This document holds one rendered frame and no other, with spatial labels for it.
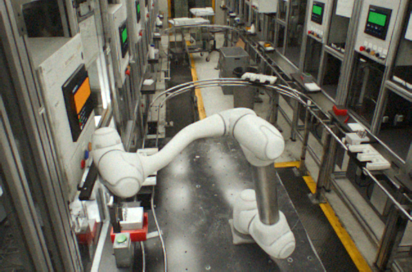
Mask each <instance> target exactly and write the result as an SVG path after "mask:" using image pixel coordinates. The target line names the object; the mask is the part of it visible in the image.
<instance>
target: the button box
mask: <svg viewBox="0 0 412 272"><path fill-rule="evenodd" d="M119 235H125V236H126V241H124V242H122V243H119V242H117V237H118V236H119ZM113 249H114V252H113V253H112V255H114V256H115V260H116V264H117V267H126V266H130V265H131V257H132V252H133V251H132V248H131V239H130V233H129V232H126V233H116V235H115V241H114V245H113Z"/></svg>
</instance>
